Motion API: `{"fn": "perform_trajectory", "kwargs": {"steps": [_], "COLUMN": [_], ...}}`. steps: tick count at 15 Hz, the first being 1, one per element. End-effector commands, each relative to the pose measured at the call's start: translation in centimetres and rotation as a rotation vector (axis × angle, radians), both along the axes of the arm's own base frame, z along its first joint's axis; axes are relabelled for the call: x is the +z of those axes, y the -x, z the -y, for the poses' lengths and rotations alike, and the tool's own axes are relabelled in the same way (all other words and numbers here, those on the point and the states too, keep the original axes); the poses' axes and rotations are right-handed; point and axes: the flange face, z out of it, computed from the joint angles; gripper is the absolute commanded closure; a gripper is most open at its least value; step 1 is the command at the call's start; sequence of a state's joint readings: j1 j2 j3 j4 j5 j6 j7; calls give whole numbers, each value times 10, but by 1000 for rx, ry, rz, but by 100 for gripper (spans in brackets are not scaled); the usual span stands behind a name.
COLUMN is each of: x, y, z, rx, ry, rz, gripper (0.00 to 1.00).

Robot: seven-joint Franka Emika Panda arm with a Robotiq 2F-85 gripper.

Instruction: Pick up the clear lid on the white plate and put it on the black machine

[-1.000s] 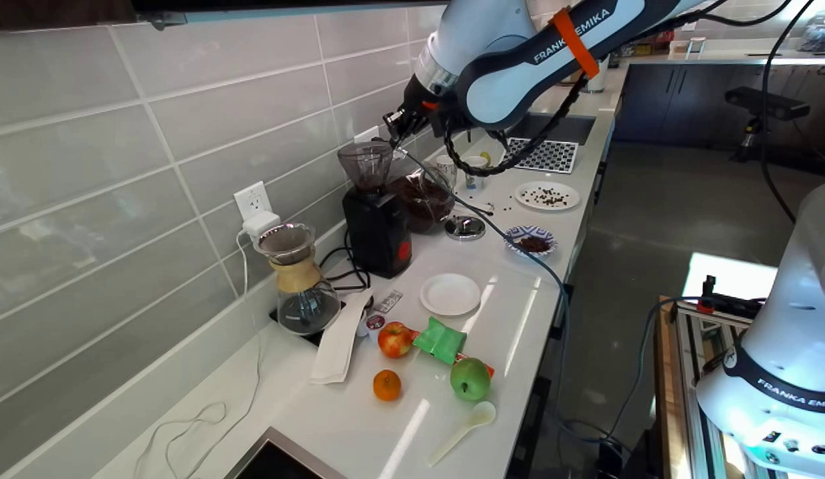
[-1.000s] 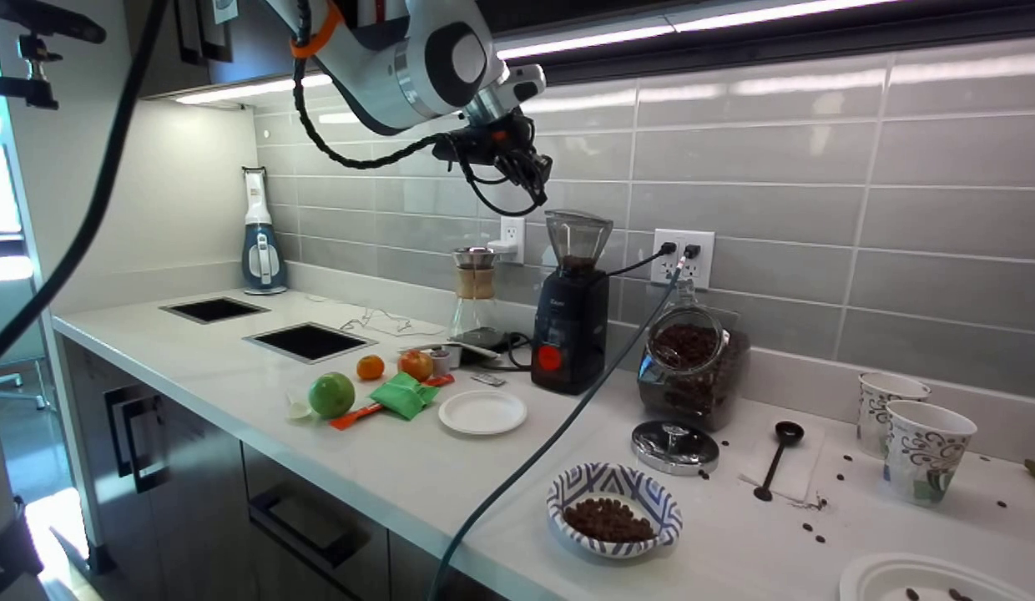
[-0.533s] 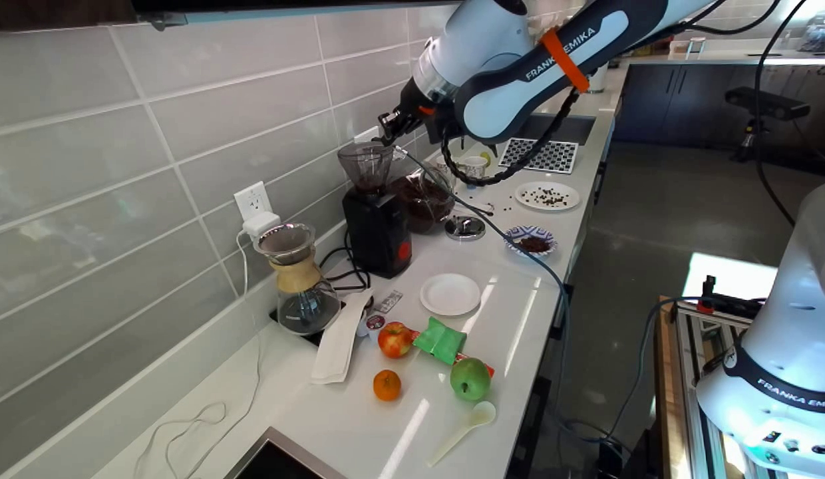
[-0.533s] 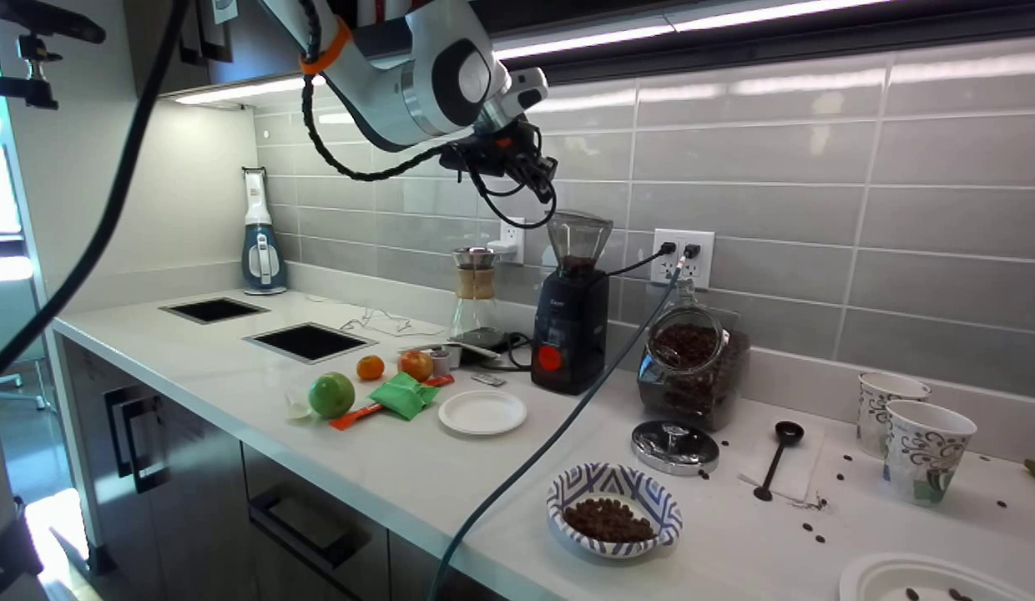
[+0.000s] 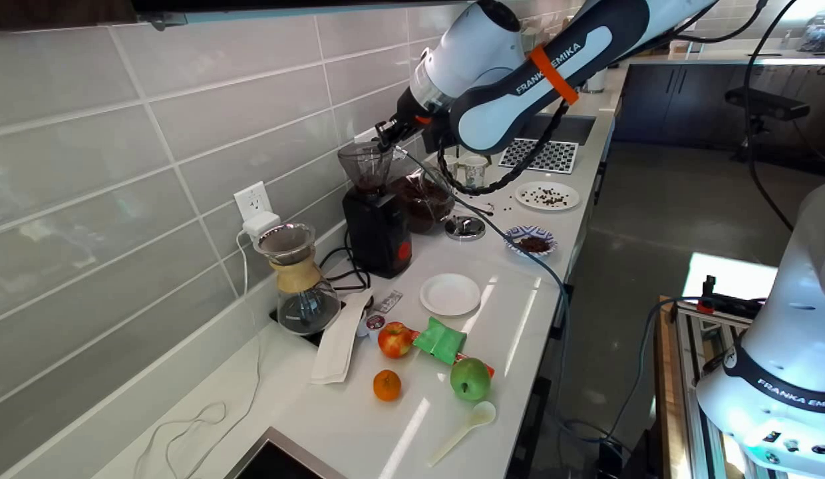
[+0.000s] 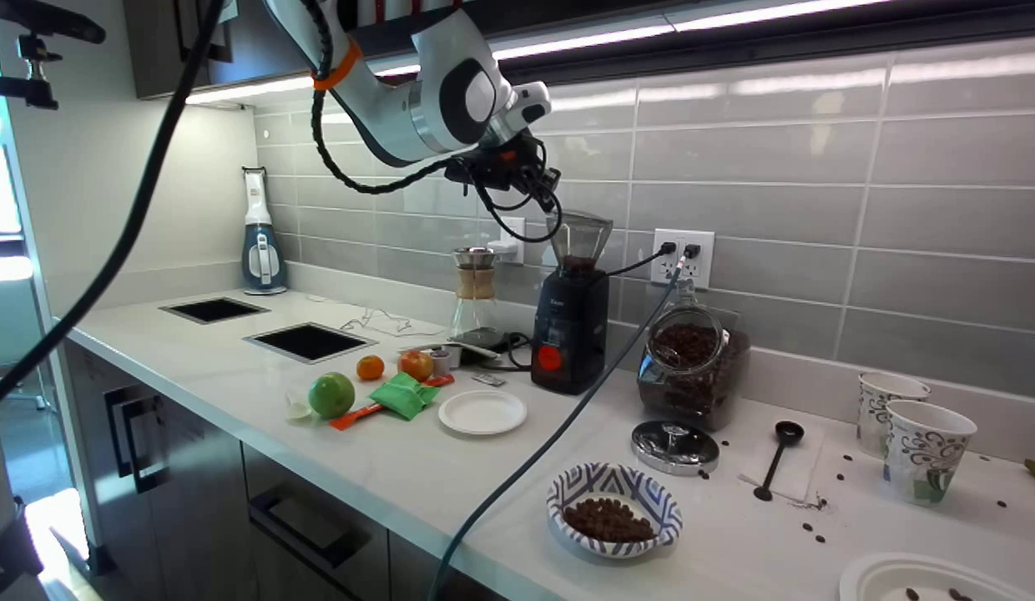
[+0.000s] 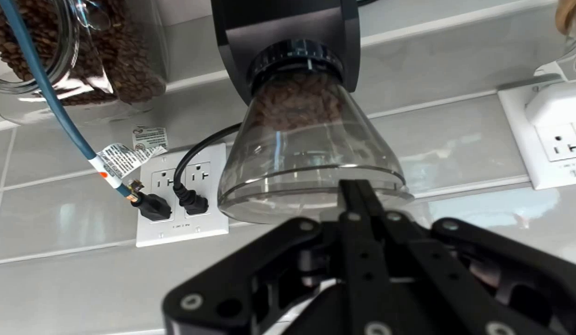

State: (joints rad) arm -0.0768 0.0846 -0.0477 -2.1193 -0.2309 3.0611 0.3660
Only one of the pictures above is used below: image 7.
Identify glass jar of coffee beans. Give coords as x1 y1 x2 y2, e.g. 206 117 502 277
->
0 0 169 126

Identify white cable warning tags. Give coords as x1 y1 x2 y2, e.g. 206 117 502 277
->
89 124 171 187

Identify teal power cable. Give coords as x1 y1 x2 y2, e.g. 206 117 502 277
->
0 0 175 223

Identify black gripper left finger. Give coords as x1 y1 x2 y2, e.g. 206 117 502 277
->
162 178 388 335

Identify glass pour-over carafe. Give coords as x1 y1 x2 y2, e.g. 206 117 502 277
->
554 0 576 70

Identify black coffee grinder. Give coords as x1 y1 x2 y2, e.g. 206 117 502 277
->
210 0 416 226

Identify black grinder power cord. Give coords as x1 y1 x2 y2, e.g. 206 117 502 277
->
171 120 243 217

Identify white wall outlet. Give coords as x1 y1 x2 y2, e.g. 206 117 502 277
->
134 143 232 249
496 61 576 191

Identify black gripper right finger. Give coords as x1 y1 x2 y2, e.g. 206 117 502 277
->
360 178 576 335

